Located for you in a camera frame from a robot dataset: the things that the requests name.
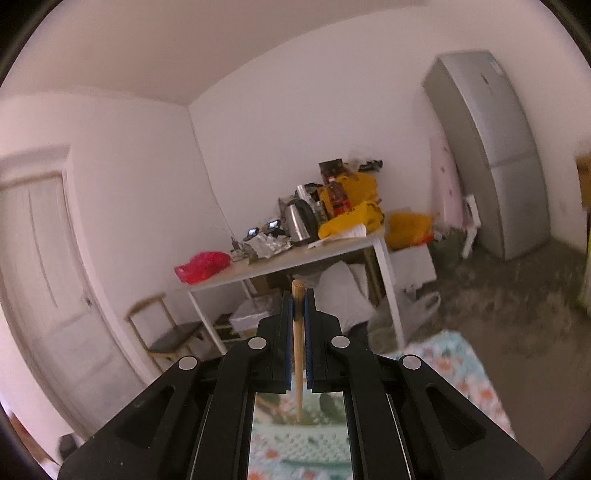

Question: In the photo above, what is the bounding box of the wooden chopstick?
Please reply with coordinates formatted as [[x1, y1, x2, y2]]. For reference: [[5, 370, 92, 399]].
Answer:
[[293, 280, 305, 423]]

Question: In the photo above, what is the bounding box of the floral blue table cover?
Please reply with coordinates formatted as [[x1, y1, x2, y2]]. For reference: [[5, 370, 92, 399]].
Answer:
[[247, 330, 514, 479]]

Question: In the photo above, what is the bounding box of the mint green utensil basket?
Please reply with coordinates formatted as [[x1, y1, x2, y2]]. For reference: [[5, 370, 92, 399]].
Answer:
[[252, 390, 351, 466]]

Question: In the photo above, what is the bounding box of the wooden chair black seat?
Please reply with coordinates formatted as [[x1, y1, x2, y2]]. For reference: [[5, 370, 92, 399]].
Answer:
[[124, 293, 215, 373]]

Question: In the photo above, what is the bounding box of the white pillow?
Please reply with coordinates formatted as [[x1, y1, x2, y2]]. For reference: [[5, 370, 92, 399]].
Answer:
[[301, 261, 377, 333]]

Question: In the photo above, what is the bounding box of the red plastic bag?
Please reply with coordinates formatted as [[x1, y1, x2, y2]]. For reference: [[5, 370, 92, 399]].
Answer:
[[174, 251, 231, 285]]

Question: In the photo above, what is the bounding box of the white desk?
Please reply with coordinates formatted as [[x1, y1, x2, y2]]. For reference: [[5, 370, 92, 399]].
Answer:
[[180, 226, 407, 355]]

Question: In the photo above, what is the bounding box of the orange plastic bag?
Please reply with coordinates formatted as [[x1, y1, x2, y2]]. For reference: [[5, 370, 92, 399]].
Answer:
[[386, 211, 434, 251]]

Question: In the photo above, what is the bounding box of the white door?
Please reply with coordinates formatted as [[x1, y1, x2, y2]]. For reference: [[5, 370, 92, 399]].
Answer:
[[1, 174, 143, 438]]

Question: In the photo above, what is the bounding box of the steel electric kettle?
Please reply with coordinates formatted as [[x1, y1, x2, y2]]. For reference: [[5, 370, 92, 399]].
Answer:
[[283, 199, 319, 246]]

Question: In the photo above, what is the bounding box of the pink ironing board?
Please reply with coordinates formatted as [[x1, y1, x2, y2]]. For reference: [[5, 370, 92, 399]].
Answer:
[[430, 136, 464, 229]]

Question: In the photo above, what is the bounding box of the yellow bag on desk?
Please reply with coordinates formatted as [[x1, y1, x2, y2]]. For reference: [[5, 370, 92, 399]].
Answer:
[[318, 172, 385, 239]]

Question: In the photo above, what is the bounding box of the silver refrigerator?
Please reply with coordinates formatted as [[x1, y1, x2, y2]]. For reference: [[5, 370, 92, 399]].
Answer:
[[423, 51, 550, 260]]

